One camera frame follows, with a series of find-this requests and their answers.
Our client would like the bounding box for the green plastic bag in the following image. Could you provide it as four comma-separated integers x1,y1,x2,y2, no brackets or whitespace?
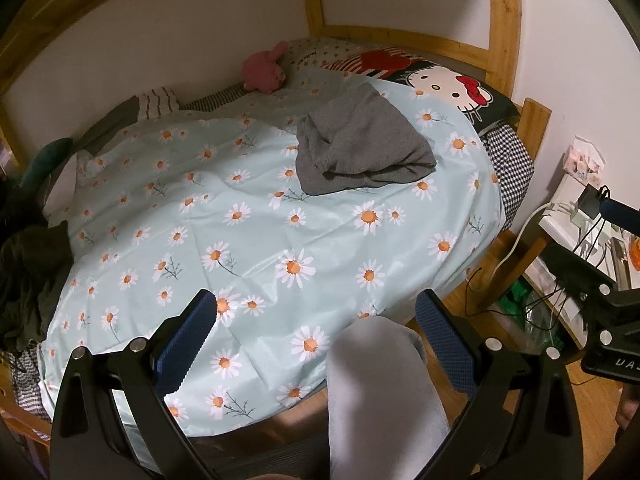
500,280,532,322

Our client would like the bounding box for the floral light blue duvet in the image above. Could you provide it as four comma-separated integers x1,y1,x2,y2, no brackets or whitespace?
37,67,504,436

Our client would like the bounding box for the dark grey blanket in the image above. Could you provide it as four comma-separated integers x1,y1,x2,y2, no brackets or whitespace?
75,95,147,152

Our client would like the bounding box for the polka dot pillow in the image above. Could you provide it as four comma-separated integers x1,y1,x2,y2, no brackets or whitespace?
280,37,372,74

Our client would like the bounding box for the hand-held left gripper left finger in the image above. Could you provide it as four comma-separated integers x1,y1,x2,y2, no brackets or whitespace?
50,288,221,480

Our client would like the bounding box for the striped cloth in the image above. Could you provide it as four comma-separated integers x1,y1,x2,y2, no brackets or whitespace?
137,87,181,120

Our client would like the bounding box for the cartoon cat pillow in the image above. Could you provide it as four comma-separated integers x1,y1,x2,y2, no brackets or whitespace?
322,46,521,136

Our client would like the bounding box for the black jacket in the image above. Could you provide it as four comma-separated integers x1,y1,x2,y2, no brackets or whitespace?
0,180,52,242

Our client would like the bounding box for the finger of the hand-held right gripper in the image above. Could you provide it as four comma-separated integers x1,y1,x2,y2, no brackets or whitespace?
599,198,640,237

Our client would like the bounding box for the grey knit sweater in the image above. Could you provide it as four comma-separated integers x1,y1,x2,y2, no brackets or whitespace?
295,82,437,197

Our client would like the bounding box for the dark olive garment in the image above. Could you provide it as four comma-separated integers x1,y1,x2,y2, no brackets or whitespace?
0,224,77,352

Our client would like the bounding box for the clear plastic storage box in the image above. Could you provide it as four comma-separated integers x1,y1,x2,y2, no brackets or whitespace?
522,255,577,322

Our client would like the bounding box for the white side desk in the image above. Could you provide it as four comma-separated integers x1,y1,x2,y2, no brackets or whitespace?
537,174,640,347

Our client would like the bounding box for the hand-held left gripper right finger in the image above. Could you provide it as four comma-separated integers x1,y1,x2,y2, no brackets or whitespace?
414,288,587,480

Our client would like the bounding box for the pink printed card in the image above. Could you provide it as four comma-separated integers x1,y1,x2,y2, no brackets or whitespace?
562,135,607,181

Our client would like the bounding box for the teal pillow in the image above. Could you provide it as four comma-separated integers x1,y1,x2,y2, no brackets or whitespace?
22,137,75,192

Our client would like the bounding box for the black charger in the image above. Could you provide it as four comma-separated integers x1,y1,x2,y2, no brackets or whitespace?
577,184,609,219

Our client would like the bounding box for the white power strip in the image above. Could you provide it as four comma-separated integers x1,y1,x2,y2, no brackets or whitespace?
546,201,614,242

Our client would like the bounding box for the person's leg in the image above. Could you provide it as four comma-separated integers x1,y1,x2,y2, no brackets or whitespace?
325,316,452,480

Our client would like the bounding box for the white cable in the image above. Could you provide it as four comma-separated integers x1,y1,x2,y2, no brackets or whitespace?
492,204,554,272

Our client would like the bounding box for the wooden bunk bed frame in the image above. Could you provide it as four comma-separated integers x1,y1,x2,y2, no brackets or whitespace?
0,0,554,449

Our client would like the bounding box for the pink plush toy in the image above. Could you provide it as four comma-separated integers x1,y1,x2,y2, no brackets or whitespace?
242,40,290,95

